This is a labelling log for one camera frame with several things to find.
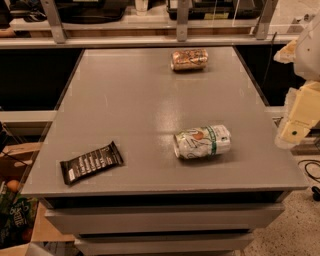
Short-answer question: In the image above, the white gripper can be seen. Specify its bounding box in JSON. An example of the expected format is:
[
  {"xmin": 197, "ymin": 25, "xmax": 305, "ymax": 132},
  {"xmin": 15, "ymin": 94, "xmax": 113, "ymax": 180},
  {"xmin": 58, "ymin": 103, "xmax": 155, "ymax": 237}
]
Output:
[{"xmin": 273, "ymin": 13, "xmax": 320, "ymax": 149}]

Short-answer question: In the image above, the orange soda can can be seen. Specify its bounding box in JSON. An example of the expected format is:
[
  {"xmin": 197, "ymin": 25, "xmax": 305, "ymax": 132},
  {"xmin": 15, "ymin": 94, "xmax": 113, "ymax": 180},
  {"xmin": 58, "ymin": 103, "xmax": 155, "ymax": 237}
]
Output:
[{"xmin": 171, "ymin": 49, "xmax": 209, "ymax": 71}]

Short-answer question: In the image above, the white green soda can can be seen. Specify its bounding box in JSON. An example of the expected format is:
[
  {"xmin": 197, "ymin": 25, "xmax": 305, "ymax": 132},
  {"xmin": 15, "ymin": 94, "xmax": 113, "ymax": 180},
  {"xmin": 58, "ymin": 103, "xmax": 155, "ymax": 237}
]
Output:
[{"xmin": 174, "ymin": 125, "xmax": 231, "ymax": 159}]

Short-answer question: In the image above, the black tray on shelf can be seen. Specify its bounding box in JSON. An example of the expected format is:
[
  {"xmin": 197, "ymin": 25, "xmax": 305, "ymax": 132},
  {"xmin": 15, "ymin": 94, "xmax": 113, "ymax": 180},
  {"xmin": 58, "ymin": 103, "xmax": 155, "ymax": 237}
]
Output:
[{"xmin": 166, "ymin": 0, "xmax": 266, "ymax": 21}]

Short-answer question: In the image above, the grey drawer cabinet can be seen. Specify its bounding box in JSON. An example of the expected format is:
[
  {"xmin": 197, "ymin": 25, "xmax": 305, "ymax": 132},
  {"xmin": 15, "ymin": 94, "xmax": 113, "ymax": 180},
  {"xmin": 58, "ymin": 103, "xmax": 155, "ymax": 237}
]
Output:
[{"xmin": 23, "ymin": 47, "xmax": 307, "ymax": 255}]

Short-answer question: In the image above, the black snack bar wrapper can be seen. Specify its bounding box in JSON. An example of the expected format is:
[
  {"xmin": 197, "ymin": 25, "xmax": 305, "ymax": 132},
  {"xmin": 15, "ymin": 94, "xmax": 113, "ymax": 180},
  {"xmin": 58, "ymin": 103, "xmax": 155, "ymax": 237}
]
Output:
[{"xmin": 60, "ymin": 142, "xmax": 124, "ymax": 185}]

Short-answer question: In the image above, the black bin on shelf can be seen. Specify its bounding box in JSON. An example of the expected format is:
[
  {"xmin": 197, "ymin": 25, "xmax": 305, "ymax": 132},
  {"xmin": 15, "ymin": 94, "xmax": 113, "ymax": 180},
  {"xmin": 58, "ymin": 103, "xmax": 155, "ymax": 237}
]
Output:
[{"xmin": 55, "ymin": 0, "xmax": 130, "ymax": 24}]

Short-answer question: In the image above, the cardboard box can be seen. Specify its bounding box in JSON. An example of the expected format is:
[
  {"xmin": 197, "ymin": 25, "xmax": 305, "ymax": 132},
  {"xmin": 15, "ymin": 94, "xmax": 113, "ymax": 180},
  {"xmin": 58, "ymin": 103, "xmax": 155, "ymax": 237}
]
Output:
[{"xmin": 0, "ymin": 142, "xmax": 75, "ymax": 256}]

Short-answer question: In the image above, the green drink carton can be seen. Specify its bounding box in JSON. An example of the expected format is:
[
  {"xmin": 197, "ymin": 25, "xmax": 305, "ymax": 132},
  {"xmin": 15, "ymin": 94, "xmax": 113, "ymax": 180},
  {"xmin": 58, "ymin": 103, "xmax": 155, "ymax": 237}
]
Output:
[{"xmin": 0, "ymin": 185, "xmax": 38, "ymax": 249}]

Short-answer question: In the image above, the black floor cable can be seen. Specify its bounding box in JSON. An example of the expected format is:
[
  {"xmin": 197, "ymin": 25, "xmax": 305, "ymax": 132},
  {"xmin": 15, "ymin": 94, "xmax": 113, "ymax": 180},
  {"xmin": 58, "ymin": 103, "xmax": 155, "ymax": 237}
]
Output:
[{"xmin": 297, "ymin": 159, "xmax": 320, "ymax": 202}]

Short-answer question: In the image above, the metal shelf frame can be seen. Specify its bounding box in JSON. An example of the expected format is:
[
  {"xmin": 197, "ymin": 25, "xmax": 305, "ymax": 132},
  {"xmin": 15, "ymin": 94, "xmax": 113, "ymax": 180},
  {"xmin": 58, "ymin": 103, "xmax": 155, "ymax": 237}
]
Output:
[{"xmin": 0, "ymin": 0, "xmax": 303, "ymax": 49}]

